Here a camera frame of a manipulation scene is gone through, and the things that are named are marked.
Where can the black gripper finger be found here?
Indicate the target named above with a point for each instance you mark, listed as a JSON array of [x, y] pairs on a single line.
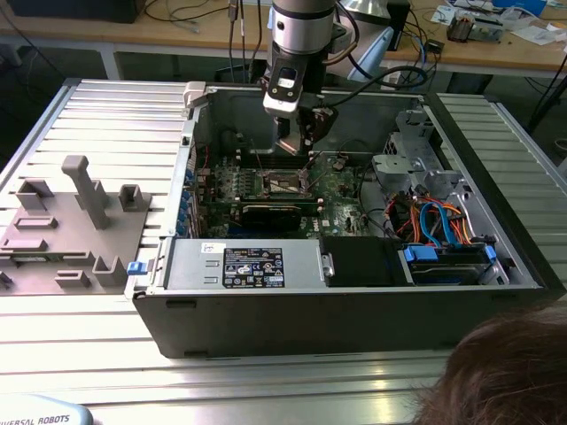
[[285, 127], [319, 126]]

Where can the silver CPU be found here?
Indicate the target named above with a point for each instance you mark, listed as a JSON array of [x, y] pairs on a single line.
[[290, 146]]

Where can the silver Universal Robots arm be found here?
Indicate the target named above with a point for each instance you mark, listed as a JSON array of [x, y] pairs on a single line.
[[301, 31]]

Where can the CPU socket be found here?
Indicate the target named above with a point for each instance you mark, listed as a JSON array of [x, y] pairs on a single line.
[[283, 186]]

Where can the green RAM stick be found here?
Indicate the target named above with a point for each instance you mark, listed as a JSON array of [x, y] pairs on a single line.
[[283, 203]]

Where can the green motherboard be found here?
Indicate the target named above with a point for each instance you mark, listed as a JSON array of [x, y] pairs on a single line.
[[350, 201]]

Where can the silver metal disk bay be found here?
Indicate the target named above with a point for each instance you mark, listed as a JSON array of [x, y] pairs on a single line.
[[392, 166]]

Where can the black graphics card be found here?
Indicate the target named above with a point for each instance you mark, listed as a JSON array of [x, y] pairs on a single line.
[[270, 219]]

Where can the grey perforated metal cage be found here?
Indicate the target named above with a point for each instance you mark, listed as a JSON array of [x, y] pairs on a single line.
[[412, 119]]

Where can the pale grey case latch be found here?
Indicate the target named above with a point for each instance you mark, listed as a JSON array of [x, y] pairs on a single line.
[[195, 93]]

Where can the small black adapter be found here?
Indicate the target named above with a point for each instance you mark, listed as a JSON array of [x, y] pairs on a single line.
[[434, 47]]

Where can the wooden desk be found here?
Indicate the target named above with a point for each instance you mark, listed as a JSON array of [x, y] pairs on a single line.
[[186, 33]]

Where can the hard disk in blue carrier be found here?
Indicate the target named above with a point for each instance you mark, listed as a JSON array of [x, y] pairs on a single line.
[[418, 256]]

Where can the grey power supply unit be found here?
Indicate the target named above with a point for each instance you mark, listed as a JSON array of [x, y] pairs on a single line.
[[190, 265]]

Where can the grey metal part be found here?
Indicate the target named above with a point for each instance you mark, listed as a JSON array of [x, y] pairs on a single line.
[[487, 32]]

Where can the black open PC case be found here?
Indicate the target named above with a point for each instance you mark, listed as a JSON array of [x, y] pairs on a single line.
[[310, 323]]

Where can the blue plastic case latch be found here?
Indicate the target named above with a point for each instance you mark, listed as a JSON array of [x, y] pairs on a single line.
[[136, 268]]

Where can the blue box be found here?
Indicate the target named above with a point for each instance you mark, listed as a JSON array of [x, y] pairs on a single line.
[[520, 5]]

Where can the white paper sheet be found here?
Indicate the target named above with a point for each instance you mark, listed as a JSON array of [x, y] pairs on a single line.
[[536, 35]]

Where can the black box on desk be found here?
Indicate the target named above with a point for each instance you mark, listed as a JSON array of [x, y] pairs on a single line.
[[75, 11]]

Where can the grey plastic parts rack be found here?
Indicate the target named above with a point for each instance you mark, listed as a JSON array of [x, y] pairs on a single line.
[[66, 230]]

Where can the person's brown-haired head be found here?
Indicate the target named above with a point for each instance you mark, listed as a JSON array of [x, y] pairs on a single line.
[[500, 376]]

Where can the pale blue teach pendant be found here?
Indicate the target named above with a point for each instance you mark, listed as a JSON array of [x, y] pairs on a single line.
[[40, 416]]

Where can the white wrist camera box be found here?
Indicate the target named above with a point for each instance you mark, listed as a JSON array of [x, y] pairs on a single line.
[[283, 106]]

